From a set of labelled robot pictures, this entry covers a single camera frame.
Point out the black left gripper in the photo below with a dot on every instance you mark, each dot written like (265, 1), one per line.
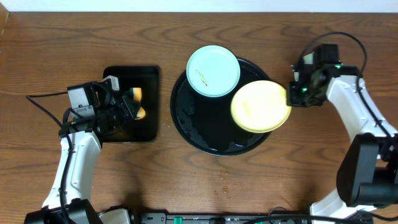
(127, 106)

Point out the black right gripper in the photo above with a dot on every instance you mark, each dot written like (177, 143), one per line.
(294, 90)

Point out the yellow sponge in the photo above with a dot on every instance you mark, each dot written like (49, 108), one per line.
(137, 97)

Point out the yellow plate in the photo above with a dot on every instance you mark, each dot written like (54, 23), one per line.
(260, 106)

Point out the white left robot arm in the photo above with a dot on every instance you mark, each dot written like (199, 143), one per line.
(69, 198)

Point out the black rectangular tray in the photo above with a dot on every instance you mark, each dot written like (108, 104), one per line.
(147, 79)

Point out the round black tray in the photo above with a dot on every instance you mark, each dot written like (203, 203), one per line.
(207, 124)

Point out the light green plate far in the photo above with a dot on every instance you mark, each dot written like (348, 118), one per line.
(213, 71)

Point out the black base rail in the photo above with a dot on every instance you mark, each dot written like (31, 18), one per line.
(163, 218)

